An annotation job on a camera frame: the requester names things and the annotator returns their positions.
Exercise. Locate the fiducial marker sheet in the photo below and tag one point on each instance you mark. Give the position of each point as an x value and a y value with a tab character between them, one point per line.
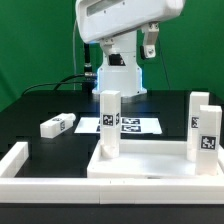
128	125

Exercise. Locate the white square desk top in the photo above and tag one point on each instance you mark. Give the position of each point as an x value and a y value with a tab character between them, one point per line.
144	159

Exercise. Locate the white U-shaped obstacle fence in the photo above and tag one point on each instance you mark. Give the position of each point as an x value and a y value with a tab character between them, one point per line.
203	190

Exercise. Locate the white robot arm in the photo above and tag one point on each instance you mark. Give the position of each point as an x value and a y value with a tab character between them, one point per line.
119	70

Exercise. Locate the black camera stand pole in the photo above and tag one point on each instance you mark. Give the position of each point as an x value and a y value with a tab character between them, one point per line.
90	76

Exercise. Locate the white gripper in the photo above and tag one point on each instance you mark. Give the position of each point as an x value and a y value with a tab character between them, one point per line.
100	19

